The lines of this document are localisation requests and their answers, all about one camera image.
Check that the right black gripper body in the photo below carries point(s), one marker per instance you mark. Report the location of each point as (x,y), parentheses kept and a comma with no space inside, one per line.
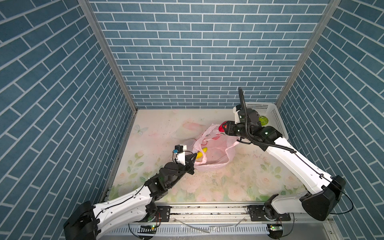
(235,130)

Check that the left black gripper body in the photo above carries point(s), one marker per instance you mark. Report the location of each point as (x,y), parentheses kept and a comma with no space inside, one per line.
(179,171)

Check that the white plastic mesh basket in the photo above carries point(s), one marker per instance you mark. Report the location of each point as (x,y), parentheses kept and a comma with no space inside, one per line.
(270,111)

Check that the yellow banana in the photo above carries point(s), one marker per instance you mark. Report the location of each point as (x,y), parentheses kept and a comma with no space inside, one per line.
(201,153)

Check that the red yellow apple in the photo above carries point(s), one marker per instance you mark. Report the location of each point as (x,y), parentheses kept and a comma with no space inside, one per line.
(223,127)

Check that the pink plastic bag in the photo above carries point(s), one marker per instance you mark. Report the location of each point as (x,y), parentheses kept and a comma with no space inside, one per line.
(221,149)

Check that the green fruit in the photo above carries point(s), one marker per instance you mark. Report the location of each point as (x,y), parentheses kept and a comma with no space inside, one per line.
(263,120)

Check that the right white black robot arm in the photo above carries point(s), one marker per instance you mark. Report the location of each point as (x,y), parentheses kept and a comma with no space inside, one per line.
(323,191)

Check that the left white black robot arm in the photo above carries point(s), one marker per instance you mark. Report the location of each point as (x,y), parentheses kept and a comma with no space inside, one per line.
(91,222)

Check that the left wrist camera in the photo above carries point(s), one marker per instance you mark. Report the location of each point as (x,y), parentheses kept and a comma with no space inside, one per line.
(180,154)

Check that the aluminium mounting rail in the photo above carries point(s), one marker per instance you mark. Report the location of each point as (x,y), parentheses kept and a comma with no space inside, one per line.
(216,212)

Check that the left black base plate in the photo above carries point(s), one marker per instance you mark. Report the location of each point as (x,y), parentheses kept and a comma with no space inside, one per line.
(157,213)

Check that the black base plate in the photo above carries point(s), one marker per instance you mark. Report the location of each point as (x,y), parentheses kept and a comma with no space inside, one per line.
(260,213)
(157,213)

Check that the white slotted cable duct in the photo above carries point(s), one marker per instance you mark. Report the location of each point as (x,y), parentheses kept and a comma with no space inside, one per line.
(195,230)

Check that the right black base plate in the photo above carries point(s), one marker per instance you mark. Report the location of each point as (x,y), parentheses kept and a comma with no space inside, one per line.
(260,213)

